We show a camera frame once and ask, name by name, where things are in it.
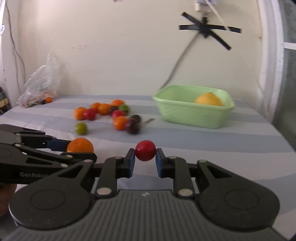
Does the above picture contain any red cherry tomato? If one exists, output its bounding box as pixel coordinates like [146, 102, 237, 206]
[135, 140, 156, 161]

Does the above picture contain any green tomato front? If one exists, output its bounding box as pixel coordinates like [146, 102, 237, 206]
[75, 122, 88, 135]

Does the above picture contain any green tomato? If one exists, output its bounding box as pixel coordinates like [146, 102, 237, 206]
[75, 122, 88, 135]
[118, 104, 130, 115]

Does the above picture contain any orange tomato by bag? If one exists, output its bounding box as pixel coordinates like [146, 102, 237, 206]
[45, 97, 53, 103]

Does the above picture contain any orange tomato front pile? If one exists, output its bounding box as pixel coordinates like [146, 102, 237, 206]
[113, 116, 128, 131]

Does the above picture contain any dark purple tomato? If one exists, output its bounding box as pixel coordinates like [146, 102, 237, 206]
[125, 118, 140, 135]

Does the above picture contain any red tomato in pile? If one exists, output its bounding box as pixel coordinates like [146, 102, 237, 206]
[83, 108, 96, 121]

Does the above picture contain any clear plastic bag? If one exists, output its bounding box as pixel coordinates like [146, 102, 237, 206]
[16, 53, 62, 108]

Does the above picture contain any red tomato centre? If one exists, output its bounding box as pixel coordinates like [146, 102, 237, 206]
[111, 109, 126, 119]

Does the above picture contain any light green plastic basket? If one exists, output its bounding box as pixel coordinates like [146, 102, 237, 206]
[153, 85, 235, 129]

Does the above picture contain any green tomato back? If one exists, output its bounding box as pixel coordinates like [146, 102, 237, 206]
[118, 104, 130, 115]

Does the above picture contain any orange tomato back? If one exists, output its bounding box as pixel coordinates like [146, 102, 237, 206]
[110, 99, 125, 107]

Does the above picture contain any large yellow fruit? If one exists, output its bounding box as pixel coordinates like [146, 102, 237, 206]
[195, 92, 223, 106]

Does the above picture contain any striped blue white cloth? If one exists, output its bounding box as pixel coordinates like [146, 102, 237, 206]
[1, 95, 295, 239]

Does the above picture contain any black tape cross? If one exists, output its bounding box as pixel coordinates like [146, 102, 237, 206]
[179, 12, 241, 51]

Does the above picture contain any white power strip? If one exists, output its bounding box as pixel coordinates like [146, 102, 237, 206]
[194, 0, 217, 13]

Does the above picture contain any grey wall cable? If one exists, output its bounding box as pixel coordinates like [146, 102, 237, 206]
[158, 32, 202, 91]

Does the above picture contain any white power cable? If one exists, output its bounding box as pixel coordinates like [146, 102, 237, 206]
[206, 0, 232, 32]

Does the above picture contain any white window frame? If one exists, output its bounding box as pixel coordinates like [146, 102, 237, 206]
[256, 1, 295, 122]

